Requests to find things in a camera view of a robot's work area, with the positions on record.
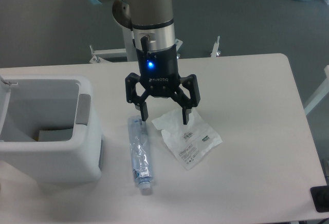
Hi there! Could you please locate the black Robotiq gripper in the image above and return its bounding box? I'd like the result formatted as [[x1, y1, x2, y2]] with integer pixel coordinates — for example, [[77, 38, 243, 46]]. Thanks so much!
[[125, 43, 200, 125]]

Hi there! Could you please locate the white plastic packaging bag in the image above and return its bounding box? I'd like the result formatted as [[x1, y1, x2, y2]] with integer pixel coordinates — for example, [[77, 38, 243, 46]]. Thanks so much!
[[152, 109, 223, 170]]

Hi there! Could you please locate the crushed clear plastic bottle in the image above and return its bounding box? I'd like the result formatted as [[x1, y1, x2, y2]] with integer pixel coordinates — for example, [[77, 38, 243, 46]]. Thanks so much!
[[127, 116, 153, 196]]

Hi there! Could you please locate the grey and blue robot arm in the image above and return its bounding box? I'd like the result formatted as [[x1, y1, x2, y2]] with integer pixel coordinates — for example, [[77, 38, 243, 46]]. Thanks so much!
[[90, 0, 200, 124]]

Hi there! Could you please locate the white trash can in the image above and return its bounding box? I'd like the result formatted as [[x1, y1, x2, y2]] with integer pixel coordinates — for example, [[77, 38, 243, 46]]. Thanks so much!
[[1, 74, 103, 183]]

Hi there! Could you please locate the black device at table edge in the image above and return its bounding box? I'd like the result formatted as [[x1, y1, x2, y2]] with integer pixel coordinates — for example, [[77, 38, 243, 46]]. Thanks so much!
[[310, 185, 328, 213]]

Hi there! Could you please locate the white frame post right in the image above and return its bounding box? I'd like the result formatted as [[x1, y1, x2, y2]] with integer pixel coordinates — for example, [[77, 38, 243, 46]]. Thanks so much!
[[303, 65, 328, 116]]

